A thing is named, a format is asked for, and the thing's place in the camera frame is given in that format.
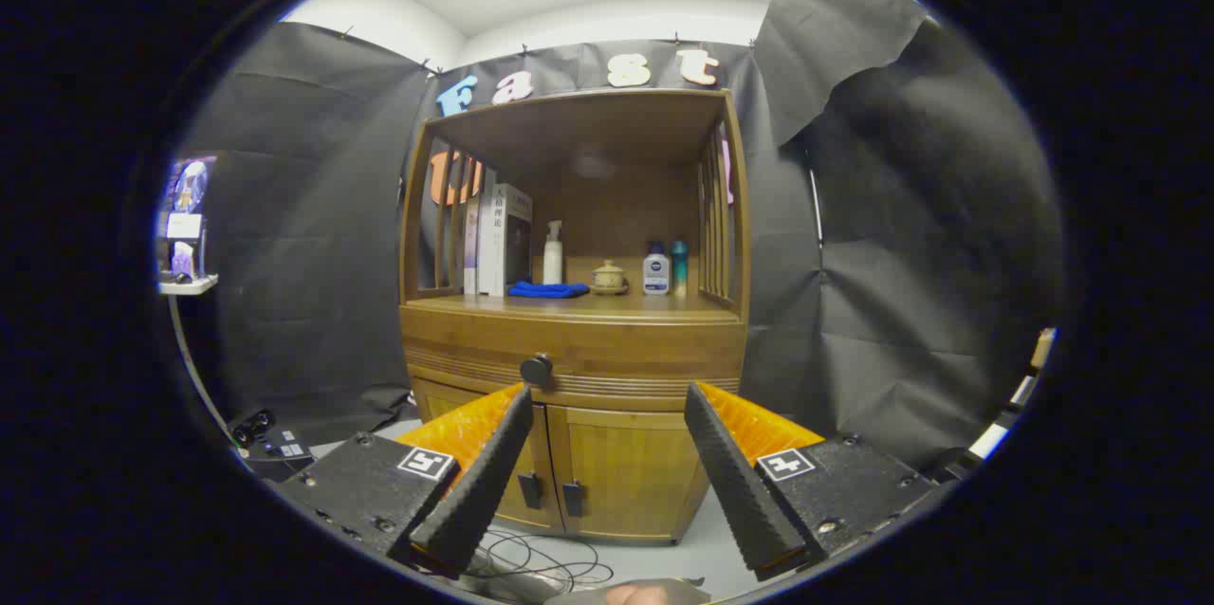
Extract thin purple white book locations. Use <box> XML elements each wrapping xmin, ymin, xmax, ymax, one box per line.
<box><xmin>463</xmin><ymin>192</ymin><xmax>482</xmax><ymax>295</ymax></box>

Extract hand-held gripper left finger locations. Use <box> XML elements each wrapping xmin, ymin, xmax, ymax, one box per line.
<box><xmin>270</xmin><ymin>384</ymin><xmax>534</xmax><ymax>579</ymax></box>

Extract wooden cabinet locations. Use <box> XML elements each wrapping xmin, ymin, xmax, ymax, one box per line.
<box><xmin>398</xmin><ymin>89</ymin><xmax>752</xmax><ymax>546</ymax></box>

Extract wooden countertop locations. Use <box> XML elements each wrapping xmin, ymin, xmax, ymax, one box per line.
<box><xmin>406</xmin><ymin>290</ymin><xmax>745</xmax><ymax>326</ymax></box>

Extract wooden drawer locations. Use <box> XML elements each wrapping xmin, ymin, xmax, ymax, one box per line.
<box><xmin>402</xmin><ymin>321</ymin><xmax>746</xmax><ymax>413</ymax></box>

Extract thin black floor cables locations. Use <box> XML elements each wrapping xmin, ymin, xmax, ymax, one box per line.
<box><xmin>474</xmin><ymin>529</ymin><xmax>616</xmax><ymax>596</ymax></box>

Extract thick white book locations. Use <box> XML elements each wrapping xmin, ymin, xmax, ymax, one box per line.
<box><xmin>477</xmin><ymin>183</ymin><xmax>533</xmax><ymax>298</ymax></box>

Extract blue cloth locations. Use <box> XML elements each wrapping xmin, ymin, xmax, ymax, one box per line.
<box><xmin>507</xmin><ymin>280</ymin><xmax>591</xmax><ymax>300</ymax></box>

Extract white lotion bottle blue cap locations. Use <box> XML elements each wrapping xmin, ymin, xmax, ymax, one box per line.
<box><xmin>642</xmin><ymin>241</ymin><xmax>672</xmax><ymax>296</ymax></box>

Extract black device with stickers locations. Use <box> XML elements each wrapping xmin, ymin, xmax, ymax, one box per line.
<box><xmin>230</xmin><ymin>409</ymin><xmax>316</xmax><ymax>481</ymax></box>

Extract black backdrop cloth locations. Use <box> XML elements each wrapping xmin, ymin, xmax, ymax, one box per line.
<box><xmin>175</xmin><ymin>0</ymin><xmax>1068</xmax><ymax>473</ymax></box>

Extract wooden cabinet door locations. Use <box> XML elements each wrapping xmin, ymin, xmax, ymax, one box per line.
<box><xmin>414</xmin><ymin>379</ymin><xmax>565</xmax><ymax>533</ymax></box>
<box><xmin>547</xmin><ymin>406</ymin><xmax>710</xmax><ymax>544</ymax></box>

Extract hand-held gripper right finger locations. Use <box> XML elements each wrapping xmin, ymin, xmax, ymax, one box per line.
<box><xmin>684</xmin><ymin>380</ymin><xmax>940</xmax><ymax>582</ymax></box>

